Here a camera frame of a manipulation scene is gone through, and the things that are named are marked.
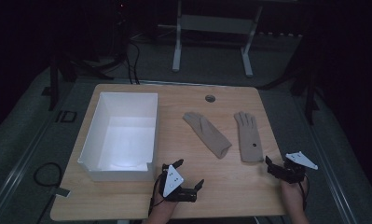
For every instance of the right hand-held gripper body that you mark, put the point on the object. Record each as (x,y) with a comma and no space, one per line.
(294,169)

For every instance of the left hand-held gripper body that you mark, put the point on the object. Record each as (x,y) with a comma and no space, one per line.
(174,183)

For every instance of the beige glove with black dot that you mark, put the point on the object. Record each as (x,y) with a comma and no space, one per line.
(249,140)

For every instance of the plain beige glove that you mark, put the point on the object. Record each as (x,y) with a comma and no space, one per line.
(208,133)

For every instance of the white rectangular box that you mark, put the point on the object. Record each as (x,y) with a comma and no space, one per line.
(124,146)

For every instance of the person's right hand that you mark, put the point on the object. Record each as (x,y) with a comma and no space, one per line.
(294,194)

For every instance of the person's left hand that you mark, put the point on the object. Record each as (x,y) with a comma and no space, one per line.
(162,207)

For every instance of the black tripod stand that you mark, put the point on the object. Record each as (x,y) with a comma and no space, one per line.
(65,68)
(309,93)

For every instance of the grey tape piece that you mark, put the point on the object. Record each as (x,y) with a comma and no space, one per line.
(62,192)

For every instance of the black floor tape marking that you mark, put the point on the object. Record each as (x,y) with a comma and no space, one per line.
(66,116)

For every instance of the white metal desk frame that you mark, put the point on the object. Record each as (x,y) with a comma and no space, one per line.
(216,25)

